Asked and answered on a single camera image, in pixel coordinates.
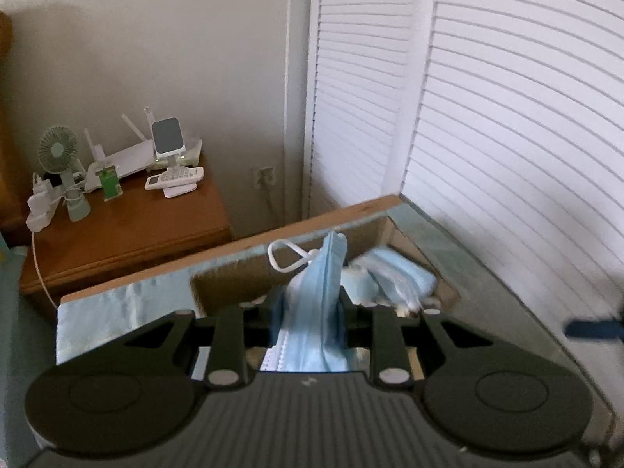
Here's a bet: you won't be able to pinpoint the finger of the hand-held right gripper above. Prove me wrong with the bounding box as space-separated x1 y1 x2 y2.
563 318 624 339

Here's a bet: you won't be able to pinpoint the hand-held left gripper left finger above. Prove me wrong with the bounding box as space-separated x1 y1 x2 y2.
97 287 288 391

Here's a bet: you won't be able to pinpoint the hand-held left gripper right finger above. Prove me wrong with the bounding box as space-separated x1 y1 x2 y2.
336 287 518 390

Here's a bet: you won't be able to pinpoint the cardboard box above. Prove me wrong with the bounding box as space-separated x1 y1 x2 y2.
189 217 461 386

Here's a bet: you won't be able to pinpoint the blue face mask bundle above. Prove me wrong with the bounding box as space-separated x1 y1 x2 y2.
341 248 438 313

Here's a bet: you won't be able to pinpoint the wooden nightstand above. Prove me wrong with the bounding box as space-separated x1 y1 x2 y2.
19 168 234 298

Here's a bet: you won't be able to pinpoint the white remote control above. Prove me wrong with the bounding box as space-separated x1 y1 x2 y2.
145 167 204 191

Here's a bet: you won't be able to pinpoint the white phone stand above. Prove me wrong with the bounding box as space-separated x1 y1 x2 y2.
150 117 198 199

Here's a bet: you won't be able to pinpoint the small green bottle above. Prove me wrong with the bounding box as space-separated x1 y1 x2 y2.
99 166 121 202

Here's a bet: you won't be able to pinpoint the white router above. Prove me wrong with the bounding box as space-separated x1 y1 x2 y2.
83 106 203 191

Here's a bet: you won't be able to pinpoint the white louvered closet doors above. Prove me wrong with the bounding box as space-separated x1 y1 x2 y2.
302 0 624 347

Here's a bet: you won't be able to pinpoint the white power strip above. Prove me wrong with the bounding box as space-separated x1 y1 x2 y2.
25 172 66 231

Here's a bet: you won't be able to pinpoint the small green desk fan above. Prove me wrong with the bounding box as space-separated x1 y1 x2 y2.
38 125 91 222

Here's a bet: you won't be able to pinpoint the white wall cable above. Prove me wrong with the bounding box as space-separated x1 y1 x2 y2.
262 184 284 229

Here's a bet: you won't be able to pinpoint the white power strip cable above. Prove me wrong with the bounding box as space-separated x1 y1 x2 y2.
30 228 62 309

